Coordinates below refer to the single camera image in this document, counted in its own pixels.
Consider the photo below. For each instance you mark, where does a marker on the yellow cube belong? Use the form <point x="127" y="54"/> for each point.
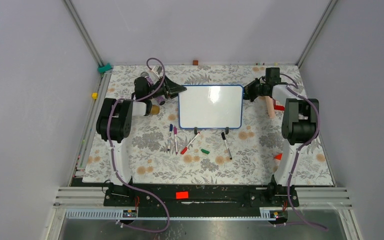
<point x="94" y="95"/>

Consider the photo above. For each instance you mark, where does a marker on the floral table mat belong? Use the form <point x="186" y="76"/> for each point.
<point x="253" y="146"/>

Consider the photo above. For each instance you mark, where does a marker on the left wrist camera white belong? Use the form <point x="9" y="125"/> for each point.
<point x="156" y="72"/>

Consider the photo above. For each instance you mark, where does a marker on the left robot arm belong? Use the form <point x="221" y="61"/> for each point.
<point x="115" y="119"/>

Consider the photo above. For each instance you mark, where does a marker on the teal corner block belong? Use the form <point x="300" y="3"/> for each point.
<point x="104" y="68"/>

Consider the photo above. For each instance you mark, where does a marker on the red tape label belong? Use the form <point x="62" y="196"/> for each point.
<point x="180" y="195"/>

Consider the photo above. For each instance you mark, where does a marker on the red box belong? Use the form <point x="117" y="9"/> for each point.
<point x="277" y="106"/>

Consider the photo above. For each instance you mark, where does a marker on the pink toy microphone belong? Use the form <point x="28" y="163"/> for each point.
<point x="270" y="107"/>

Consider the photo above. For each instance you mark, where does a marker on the red triangular block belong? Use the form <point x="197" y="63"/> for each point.
<point x="278" y="157"/>

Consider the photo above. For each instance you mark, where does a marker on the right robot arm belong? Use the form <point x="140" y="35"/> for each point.
<point x="300" y="126"/>

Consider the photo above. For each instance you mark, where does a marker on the blue framed whiteboard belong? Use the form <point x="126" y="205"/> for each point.
<point x="211" y="106"/>

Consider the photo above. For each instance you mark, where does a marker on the blue whiteboard marker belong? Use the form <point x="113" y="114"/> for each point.
<point x="169" y="137"/>

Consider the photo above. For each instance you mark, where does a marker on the red whiteboard marker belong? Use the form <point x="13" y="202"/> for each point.
<point x="185" y="149"/>

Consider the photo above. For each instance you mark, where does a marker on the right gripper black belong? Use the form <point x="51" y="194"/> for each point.
<point x="247" y="91"/>

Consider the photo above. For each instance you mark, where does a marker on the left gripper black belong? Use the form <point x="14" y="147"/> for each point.
<point x="170" y="89"/>

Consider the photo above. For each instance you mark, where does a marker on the black whiteboard marker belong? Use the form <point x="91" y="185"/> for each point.
<point x="223" y="135"/>

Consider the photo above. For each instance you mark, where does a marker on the green marker cap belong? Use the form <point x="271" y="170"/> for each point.
<point x="205" y="151"/>

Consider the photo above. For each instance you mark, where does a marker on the purple glitter toy microphone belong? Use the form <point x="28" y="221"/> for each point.
<point x="146" y="74"/>

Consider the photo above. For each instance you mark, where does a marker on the purple whiteboard marker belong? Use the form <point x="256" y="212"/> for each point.
<point x="175" y="131"/>

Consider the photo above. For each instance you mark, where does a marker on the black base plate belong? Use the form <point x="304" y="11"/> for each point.
<point x="159" y="200"/>

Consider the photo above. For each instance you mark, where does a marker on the tan toy microphone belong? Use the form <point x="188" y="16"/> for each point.
<point x="155" y="110"/>

